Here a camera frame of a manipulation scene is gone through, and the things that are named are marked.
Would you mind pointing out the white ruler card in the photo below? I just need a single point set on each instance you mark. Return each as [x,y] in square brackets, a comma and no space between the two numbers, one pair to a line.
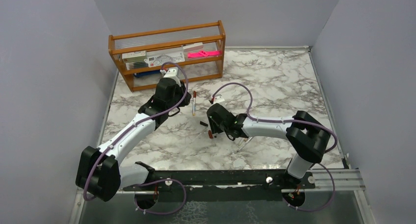
[159,59]

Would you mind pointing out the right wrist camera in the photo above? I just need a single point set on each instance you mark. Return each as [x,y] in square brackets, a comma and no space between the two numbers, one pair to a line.
[217,99]

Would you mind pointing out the white green box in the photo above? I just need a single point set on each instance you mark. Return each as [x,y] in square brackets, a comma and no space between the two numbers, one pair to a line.
[136,56]

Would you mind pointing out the white marker yellow end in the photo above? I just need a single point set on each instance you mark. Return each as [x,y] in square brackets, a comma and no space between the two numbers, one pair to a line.
[193,106]

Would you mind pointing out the wooden shelf rack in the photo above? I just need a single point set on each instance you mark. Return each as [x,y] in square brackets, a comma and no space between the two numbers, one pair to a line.
[199,49]

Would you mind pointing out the blue box lower shelf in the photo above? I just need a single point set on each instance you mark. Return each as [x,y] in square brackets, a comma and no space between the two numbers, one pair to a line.
[148,73]

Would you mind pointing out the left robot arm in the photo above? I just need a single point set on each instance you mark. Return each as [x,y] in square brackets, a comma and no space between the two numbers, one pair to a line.
[98,170]

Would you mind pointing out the pink plastic item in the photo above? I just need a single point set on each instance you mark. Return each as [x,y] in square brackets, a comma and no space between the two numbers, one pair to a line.
[202,53]

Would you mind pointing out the black mounting rail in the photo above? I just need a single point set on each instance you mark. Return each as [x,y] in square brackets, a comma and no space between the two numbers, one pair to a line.
[218,185]

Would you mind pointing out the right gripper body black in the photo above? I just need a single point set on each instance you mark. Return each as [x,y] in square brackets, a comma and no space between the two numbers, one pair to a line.
[217,128]

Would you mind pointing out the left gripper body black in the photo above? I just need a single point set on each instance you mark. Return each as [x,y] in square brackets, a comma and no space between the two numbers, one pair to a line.
[179,91]

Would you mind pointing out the white pen green end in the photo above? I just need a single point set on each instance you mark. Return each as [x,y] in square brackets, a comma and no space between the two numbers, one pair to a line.
[244,144]

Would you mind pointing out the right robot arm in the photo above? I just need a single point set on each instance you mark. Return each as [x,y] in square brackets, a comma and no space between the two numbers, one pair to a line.
[308,137]

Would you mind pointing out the black pen cap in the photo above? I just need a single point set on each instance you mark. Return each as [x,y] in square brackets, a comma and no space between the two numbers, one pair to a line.
[203,123]

